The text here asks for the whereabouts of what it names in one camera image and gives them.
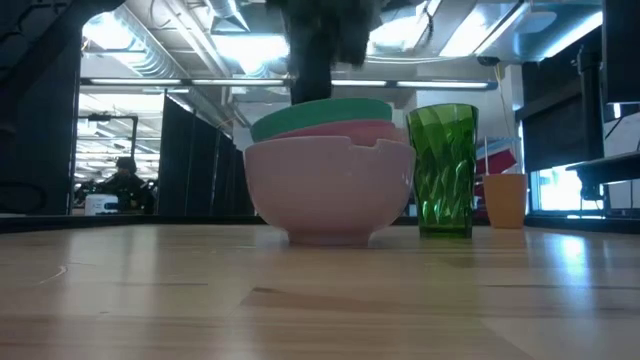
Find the spiral metal air duct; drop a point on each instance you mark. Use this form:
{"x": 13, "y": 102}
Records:
{"x": 150, "y": 50}

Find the white straw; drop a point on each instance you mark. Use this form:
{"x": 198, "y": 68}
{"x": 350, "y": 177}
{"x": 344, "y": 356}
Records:
{"x": 486, "y": 156}

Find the black partition curtain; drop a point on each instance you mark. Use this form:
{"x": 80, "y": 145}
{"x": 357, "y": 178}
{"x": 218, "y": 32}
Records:
{"x": 200, "y": 165}

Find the white container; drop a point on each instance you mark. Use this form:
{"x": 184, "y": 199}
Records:
{"x": 101, "y": 205}

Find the red plastic bowl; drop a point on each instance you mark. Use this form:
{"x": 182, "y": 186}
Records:
{"x": 360, "y": 131}

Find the dark shelf board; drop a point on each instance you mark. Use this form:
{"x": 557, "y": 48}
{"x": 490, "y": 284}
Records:
{"x": 607, "y": 167}

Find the ceiling security camera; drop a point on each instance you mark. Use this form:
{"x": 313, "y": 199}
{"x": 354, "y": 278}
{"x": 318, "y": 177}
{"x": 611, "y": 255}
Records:
{"x": 488, "y": 61}

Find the person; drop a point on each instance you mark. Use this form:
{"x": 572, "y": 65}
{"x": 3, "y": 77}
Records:
{"x": 127, "y": 187}

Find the long ceiling light tube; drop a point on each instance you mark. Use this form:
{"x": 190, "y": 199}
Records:
{"x": 357, "y": 83}
{"x": 237, "y": 82}
{"x": 442, "y": 85}

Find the green plastic bowl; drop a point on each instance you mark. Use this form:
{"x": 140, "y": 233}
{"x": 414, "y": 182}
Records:
{"x": 320, "y": 114}

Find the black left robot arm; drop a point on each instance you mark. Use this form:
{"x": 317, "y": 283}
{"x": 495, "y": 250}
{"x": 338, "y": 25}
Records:
{"x": 45, "y": 45}

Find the large pink notched bowl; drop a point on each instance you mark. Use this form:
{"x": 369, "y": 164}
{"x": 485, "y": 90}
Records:
{"x": 327, "y": 192}

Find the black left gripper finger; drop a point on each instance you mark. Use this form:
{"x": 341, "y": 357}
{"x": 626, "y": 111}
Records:
{"x": 354, "y": 52}
{"x": 311, "y": 70}

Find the red and blue object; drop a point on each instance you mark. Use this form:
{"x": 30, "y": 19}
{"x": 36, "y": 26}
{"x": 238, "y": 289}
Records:
{"x": 500, "y": 162}

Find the orange plastic cup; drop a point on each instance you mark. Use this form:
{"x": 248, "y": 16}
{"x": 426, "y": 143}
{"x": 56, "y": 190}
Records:
{"x": 505, "y": 200}

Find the green faceted plastic tumbler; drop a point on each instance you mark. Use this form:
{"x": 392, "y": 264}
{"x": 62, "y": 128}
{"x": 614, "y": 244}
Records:
{"x": 442, "y": 170}

